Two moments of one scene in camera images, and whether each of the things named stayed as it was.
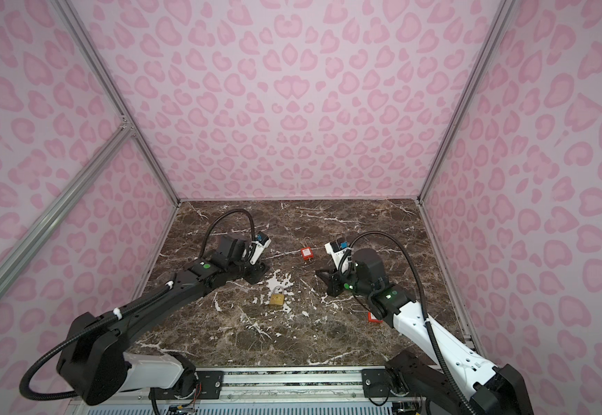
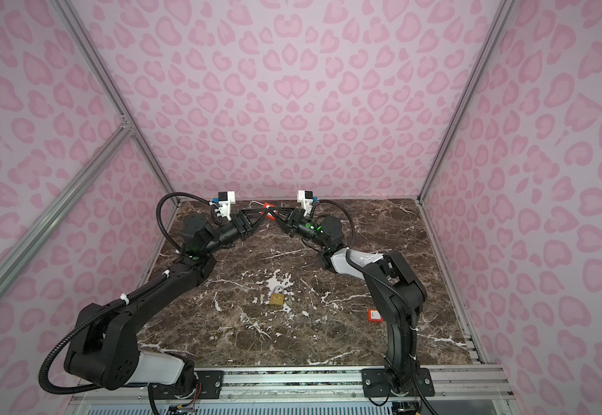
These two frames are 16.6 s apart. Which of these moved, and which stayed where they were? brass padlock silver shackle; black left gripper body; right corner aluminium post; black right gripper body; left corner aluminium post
Moved: black right gripper body; black left gripper body
Stayed: brass padlock silver shackle; left corner aluminium post; right corner aluminium post
